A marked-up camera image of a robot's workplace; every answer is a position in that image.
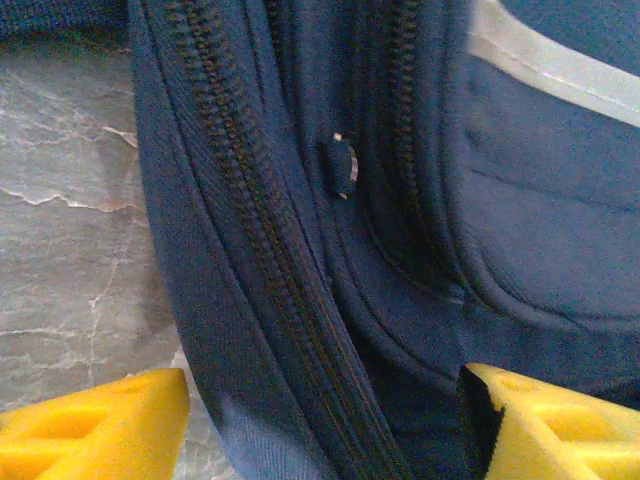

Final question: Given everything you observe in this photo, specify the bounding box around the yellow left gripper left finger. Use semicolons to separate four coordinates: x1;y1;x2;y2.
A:
0;367;191;480

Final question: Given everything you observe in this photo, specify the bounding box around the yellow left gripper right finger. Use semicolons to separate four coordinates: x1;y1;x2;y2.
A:
459;362;640;480

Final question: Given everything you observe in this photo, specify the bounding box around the navy blue backpack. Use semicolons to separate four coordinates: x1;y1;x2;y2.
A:
0;0;640;480

